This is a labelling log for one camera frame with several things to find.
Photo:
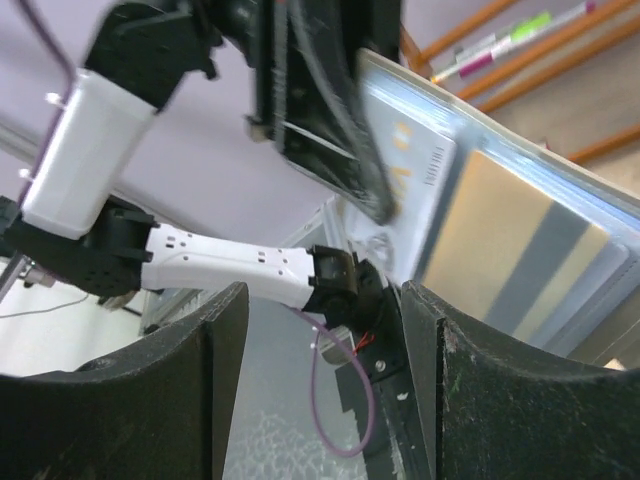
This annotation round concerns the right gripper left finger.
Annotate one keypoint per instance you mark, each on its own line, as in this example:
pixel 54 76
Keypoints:
pixel 159 408

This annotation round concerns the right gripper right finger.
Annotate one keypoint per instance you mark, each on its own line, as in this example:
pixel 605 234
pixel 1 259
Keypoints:
pixel 493 407

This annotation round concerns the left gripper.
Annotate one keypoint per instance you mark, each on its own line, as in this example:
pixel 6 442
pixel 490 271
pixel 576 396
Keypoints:
pixel 304 57

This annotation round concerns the grey card holder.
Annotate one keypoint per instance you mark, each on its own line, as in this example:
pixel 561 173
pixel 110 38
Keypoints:
pixel 606 328

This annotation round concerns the white VIP card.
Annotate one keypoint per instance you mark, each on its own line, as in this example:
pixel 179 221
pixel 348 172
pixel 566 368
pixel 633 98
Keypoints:
pixel 418 149

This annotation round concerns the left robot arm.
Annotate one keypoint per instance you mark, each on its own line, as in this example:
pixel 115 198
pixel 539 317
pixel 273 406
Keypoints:
pixel 186 131

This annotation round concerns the gold card in holder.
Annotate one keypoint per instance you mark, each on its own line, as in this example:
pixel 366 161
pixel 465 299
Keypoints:
pixel 514 256

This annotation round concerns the green marker pen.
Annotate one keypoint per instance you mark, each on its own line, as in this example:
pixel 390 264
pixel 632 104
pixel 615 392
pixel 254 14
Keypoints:
pixel 515 29

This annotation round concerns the orange wooden rack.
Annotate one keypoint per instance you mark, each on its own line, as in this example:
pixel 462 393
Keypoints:
pixel 568 91

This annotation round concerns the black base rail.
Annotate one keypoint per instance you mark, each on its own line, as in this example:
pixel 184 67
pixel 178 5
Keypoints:
pixel 396 447

